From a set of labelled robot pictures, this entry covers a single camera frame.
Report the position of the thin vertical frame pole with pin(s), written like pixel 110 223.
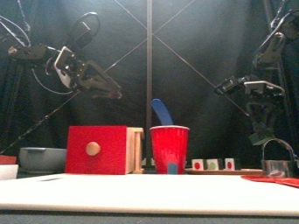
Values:
pixel 149 58

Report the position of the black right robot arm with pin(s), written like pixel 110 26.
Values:
pixel 273 49

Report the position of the salmon nigiri toy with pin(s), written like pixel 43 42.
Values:
pixel 7 170

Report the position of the grey bowl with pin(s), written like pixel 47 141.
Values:
pixel 41 160

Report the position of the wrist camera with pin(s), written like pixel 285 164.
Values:
pixel 82 32
pixel 230 85

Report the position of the white cutting board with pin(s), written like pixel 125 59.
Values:
pixel 147 194

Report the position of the blue plastic utensil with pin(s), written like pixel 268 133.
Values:
pixel 163 112

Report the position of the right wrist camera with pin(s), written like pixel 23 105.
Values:
pixel 230 85

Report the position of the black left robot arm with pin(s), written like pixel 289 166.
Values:
pixel 27 52

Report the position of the pink square plastic plate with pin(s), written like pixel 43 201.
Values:
pixel 234 172

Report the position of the wooden box with red face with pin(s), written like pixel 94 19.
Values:
pixel 105 163

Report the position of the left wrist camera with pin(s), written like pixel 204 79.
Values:
pixel 82 32

